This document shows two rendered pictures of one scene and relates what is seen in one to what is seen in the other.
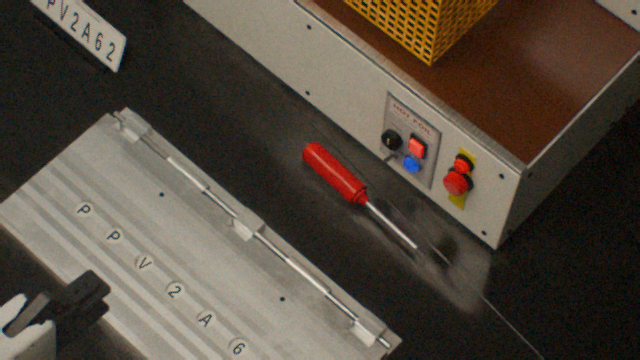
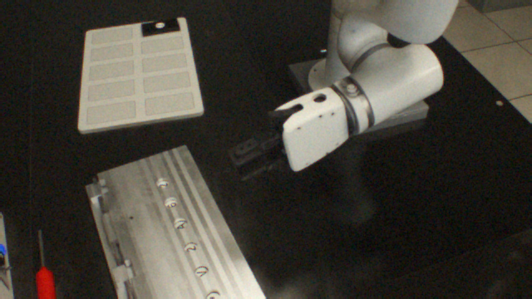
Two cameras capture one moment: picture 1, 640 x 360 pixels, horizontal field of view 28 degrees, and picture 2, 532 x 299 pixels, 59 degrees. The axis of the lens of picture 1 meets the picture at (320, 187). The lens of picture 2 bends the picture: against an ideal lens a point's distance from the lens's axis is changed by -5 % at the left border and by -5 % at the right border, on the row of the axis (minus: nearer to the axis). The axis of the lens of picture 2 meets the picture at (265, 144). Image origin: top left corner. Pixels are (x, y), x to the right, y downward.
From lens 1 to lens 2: 120 cm
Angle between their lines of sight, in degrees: 70
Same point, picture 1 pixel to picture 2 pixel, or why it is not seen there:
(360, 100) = not seen: outside the picture
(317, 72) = not seen: outside the picture
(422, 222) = (24, 250)
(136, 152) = not seen: outside the picture
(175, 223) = (168, 287)
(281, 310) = (135, 212)
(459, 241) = (15, 232)
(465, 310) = (43, 197)
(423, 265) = (43, 227)
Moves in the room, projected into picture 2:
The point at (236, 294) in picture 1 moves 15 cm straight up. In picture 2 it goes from (155, 229) to (138, 169)
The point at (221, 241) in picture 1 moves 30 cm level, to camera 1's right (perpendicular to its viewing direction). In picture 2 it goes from (145, 264) to (8, 200)
